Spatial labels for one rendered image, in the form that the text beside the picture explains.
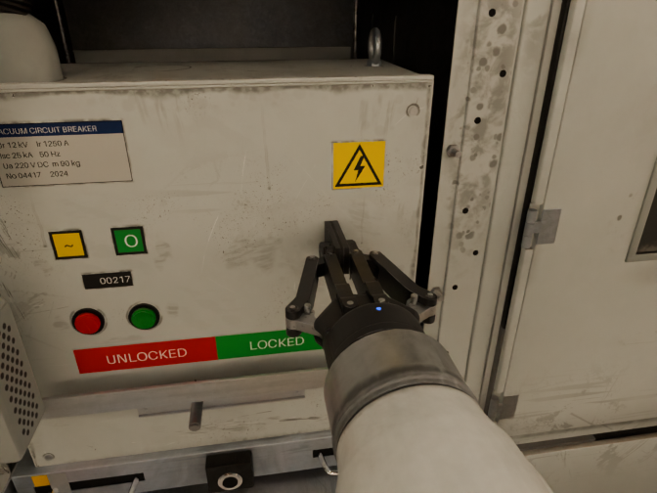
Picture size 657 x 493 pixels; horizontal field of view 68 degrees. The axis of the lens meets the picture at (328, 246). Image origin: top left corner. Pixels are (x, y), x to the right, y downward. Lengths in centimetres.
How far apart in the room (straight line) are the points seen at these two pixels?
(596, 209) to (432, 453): 50
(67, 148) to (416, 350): 38
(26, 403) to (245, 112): 37
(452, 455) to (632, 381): 70
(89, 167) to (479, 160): 42
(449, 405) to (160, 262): 38
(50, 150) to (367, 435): 40
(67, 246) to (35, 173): 8
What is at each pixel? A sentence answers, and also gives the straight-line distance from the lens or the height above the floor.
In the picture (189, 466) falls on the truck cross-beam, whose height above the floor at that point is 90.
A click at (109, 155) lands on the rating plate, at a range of 52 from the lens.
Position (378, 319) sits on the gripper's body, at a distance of 33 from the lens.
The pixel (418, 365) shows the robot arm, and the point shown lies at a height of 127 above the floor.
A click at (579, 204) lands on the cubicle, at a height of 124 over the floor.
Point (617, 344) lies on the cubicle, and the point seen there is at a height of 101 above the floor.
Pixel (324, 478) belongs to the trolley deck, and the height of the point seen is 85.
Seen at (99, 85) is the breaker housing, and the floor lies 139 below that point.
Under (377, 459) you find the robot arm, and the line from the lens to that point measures 25.
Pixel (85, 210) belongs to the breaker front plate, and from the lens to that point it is 55.
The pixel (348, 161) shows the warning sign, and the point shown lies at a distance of 52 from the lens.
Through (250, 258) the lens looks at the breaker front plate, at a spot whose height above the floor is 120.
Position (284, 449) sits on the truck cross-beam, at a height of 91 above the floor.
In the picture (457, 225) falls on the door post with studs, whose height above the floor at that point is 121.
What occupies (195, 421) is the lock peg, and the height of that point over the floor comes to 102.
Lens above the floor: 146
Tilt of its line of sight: 26 degrees down
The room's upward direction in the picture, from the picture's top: straight up
